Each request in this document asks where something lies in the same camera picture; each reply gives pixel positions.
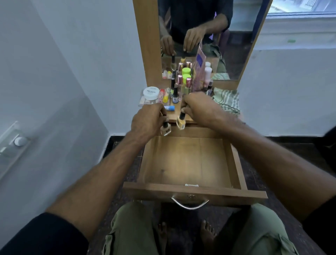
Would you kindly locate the red lip balm tube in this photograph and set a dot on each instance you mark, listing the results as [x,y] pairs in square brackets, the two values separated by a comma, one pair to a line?
[161,95]

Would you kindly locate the wooden framed mirror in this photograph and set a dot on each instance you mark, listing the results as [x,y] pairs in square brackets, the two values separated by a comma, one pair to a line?
[199,39]

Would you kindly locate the window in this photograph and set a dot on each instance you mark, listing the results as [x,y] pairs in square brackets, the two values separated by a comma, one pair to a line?
[301,6]

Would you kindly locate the green striped cloth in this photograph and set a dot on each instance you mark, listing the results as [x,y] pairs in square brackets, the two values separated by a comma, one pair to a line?
[227,100]

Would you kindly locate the person's left foot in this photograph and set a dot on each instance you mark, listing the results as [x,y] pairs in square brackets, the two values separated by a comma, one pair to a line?
[162,236]

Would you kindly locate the person's right fingers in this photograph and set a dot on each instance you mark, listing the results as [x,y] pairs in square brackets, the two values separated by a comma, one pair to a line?
[185,102]

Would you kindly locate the person's left fingers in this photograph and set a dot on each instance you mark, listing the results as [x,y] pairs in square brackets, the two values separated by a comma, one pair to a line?
[163,113]

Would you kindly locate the yellow nail polish bottle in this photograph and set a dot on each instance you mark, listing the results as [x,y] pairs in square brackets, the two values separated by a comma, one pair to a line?
[181,121]

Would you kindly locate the pink purple box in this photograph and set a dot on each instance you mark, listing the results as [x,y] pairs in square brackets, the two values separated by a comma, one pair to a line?
[198,71]

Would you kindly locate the person's left hand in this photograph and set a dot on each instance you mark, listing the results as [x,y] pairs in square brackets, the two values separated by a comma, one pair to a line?
[147,121]

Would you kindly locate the clear nail polish bottle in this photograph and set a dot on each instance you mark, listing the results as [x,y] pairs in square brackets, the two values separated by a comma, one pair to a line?
[165,128]

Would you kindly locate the wooden drawer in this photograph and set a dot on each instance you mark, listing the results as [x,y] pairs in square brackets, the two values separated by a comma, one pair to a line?
[193,169]

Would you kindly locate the dark small bottle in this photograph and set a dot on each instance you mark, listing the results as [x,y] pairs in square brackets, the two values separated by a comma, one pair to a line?
[209,88]

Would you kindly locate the white lidded cream jar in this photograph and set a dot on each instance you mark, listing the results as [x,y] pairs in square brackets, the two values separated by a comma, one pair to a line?
[151,93]

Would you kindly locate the blue lip balm tube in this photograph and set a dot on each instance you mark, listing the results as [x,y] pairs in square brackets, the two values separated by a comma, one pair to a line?
[169,108]

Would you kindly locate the person's right forearm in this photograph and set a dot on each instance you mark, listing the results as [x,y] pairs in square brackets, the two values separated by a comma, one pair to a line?
[278,163]

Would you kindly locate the pink capped nail polish bottle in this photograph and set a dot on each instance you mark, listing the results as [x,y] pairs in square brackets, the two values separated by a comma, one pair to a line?
[179,80]
[188,85]

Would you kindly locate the person's right hand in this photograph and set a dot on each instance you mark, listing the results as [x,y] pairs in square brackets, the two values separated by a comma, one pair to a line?
[202,107]

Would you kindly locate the yellow tube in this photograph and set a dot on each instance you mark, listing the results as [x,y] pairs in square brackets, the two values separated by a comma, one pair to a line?
[166,96]

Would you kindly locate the person's green trousers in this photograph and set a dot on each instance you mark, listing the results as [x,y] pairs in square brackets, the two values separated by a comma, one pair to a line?
[199,231]

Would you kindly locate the person's left forearm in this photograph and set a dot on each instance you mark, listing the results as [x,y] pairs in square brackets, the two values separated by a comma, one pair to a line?
[97,181]

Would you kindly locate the person's right foot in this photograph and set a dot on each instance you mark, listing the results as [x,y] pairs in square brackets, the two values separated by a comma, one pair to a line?
[207,235]

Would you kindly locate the white bottle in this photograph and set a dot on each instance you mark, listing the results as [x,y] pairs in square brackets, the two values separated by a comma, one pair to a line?
[207,76]

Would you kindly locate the person's foot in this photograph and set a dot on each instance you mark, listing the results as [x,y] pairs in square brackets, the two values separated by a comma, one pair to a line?
[207,235]
[162,236]

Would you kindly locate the clear plastic packet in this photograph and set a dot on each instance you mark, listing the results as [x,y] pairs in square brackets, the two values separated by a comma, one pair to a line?
[147,101]

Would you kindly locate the dark blue nail polish bottle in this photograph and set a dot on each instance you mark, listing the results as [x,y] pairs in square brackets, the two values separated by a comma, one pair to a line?
[175,96]

